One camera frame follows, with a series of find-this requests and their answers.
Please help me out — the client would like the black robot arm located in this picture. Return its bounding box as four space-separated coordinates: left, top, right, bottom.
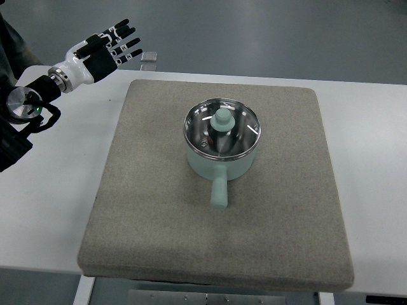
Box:
1 75 64 172

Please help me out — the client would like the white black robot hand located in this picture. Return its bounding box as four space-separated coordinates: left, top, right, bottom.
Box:
48 19 142 93

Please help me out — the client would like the grey metal base plate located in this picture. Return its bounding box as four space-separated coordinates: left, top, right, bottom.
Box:
127 290 287 305

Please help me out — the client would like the black label strip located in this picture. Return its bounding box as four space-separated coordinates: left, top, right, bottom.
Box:
365 295 407 305

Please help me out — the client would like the beige felt mat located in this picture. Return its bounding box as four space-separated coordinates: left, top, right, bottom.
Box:
78 80 354 292

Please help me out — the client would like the glass lid with green knob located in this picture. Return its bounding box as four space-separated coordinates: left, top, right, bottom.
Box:
183 98 261 161

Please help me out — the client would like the mint green saucepan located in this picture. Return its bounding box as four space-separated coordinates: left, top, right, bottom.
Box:
186 144 257 210

